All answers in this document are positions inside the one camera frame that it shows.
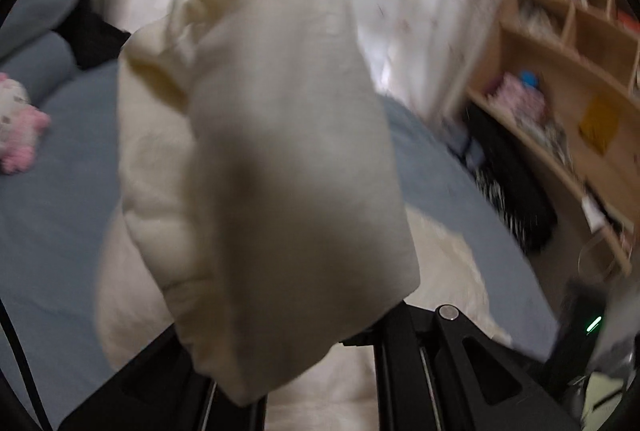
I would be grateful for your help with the white shiny puffer jacket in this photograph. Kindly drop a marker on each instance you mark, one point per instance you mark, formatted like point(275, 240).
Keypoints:
point(280, 136)

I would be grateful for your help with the wooden bookshelf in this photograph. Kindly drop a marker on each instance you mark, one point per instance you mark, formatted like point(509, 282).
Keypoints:
point(595, 41)

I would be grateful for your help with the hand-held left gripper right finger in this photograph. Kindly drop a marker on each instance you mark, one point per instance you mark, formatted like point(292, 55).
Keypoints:
point(397, 361)

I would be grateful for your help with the pink patterned item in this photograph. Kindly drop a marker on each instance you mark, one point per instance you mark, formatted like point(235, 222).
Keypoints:
point(520, 98)

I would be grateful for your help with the black bag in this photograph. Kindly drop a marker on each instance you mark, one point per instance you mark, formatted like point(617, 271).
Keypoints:
point(532, 211)

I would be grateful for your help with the bed with blue sheet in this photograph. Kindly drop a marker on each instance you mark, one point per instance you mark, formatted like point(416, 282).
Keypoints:
point(60, 231)

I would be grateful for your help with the yellow paper sheet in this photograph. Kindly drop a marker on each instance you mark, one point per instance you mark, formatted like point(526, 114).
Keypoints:
point(600, 123)

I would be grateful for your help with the black and white patterned cloth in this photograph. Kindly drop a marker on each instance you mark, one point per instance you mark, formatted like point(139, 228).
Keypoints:
point(495, 196)

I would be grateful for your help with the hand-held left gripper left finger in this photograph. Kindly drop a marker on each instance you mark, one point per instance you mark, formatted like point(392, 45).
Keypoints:
point(150, 391)

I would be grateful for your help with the pink and white plush toy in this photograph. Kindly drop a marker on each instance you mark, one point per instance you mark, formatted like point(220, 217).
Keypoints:
point(15, 111)

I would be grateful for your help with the blue pillow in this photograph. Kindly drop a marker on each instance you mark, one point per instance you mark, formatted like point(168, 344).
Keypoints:
point(40, 6)
point(40, 66)

